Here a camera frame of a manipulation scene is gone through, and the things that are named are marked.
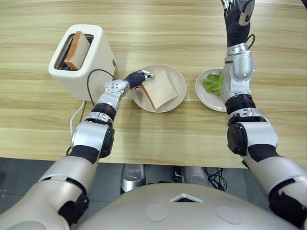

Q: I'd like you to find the black floor cable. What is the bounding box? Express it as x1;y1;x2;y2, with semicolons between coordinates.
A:
203;167;228;192

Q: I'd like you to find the bread slice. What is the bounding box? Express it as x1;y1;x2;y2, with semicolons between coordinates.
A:
64;31;92;71
140;69;179;110

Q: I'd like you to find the cream toaster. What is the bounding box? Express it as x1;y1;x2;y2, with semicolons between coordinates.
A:
47;23;117;100

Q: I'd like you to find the white plate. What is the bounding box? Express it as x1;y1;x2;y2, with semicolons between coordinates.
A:
195;68;228;113

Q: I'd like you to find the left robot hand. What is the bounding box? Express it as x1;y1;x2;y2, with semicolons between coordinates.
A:
124;69;156;90

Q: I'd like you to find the beige plate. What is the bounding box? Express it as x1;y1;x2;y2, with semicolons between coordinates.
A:
129;64;188;114

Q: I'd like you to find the white cord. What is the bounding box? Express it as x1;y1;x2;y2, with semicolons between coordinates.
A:
70;100;86;142

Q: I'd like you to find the robot body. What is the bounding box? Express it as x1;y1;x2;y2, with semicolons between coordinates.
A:
78;183;301;230

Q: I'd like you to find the green lettuce leaf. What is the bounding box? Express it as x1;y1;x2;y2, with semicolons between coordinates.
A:
202;70;225;96

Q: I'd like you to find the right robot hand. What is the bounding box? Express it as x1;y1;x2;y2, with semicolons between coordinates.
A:
220;0;256;48

